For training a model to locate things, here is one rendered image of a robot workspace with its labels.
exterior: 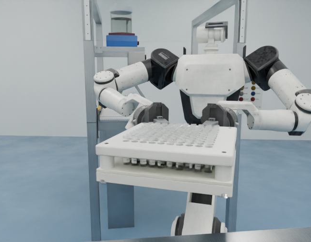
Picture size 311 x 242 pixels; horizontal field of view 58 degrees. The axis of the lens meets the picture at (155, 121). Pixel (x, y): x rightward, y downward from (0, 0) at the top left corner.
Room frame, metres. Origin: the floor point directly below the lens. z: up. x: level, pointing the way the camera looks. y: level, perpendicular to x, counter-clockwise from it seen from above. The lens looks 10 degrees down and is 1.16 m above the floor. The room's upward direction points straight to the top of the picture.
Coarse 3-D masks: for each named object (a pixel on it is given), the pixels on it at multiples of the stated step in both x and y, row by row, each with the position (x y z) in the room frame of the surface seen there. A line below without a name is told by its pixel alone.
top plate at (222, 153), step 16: (224, 128) 0.64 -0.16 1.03; (112, 144) 0.50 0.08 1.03; (128, 144) 0.50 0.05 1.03; (144, 144) 0.50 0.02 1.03; (192, 144) 0.50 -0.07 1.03; (224, 144) 0.50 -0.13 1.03; (160, 160) 0.46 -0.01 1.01; (176, 160) 0.45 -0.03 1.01; (192, 160) 0.44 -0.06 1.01; (208, 160) 0.43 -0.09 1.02; (224, 160) 0.43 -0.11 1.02
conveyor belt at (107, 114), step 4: (108, 108) 2.21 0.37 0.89; (104, 112) 1.96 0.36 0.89; (108, 112) 1.96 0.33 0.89; (112, 112) 1.96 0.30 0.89; (116, 112) 1.96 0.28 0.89; (100, 116) 1.83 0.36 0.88; (104, 116) 1.83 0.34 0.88; (108, 116) 1.84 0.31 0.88; (112, 116) 1.84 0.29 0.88; (116, 116) 1.84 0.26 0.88; (120, 116) 1.85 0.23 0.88; (128, 116) 1.85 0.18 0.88; (100, 120) 1.82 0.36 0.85; (104, 120) 1.83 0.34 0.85; (108, 120) 1.83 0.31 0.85; (112, 120) 1.84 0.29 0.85; (116, 120) 1.84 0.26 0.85; (120, 120) 1.84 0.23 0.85; (124, 120) 1.85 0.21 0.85; (128, 120) 1.85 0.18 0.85
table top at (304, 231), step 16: (112, 240) 0.49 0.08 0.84; (128, 240) 0.49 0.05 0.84; (144, 240) 0.49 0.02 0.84; (160, 240) 0.49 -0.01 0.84; (176, 240) 0.49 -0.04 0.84; (192, 240) 0.49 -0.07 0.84; (208, 240) 0.49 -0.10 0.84; (224, 240) 0.49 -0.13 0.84; (240, 240) 0.49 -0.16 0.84; (256, 240) 0.49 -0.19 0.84; (272, 240) 0.49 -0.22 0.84; (288, 240) 0.49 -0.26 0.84; (304, 240) 0.49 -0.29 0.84
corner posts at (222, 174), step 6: (102, 156) 0.49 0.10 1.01; (108, 156) 0.49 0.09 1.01; (102, 162) 0.49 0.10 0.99; (108, 162) 0.49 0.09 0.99; (114, 162) 0.51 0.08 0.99; (102, 168) 0.50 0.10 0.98; (108, 168) 0.49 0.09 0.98; (216, 168) 0.44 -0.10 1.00; (222, 168) 0.43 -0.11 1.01; (228, 168) 0.43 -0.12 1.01; (216, 174) 0.44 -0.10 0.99; (222, 174) 0.43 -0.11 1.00; (228, 174) 0.43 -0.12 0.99; (216, 180) 0.44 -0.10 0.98; (222, 180) 0.43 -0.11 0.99; (228, 180) 0.43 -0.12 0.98
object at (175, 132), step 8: (152, 128) 0.61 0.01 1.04; (160, 128) 0.61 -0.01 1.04; (168, 128) 0.61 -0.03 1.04; (176, 128) 0.60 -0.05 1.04; (184, 128) 0.60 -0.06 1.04; (192, 128) 0.59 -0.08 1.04; (200, 128) 0.60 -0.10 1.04; (208, 128) 0.59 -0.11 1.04; (152, 136) 0.52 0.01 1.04; (160, 136) 0.52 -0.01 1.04; (168, 136) 0.53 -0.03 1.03; (176, 136) 0.53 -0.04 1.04; (184, 136) 0.52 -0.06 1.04; (192, 136) 0.52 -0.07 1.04; (200, 136) 0.52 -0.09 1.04
